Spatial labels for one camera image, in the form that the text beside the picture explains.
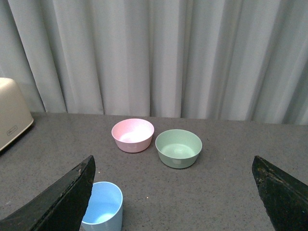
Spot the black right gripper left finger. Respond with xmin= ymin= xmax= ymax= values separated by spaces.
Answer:
xmin=0 ymin=155 xmax=96 ymax=231

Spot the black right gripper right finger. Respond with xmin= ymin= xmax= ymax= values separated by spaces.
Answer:
xmin=252 ymin=156 xmax=308 ymax=231

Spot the light blue plastic cup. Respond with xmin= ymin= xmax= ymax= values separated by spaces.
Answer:
xmin=81 ymin=181 xmax=123 ymax=231

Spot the cream white toaster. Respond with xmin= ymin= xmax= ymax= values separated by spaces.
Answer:
xmin=0 ymin=77 xmax=34 ymax=150

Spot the pink plastic bowl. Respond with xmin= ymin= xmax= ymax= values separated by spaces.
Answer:
xmin=111 ymin=118 xmax=154 ymax=153

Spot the green plastic bowl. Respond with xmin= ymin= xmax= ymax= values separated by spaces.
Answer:
xmin=155 ymin=129 xmax=203 ymax=169

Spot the grey white curtain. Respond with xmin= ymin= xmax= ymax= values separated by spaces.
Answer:
xmin=0 ymin=0 xmax=308 ymax=125

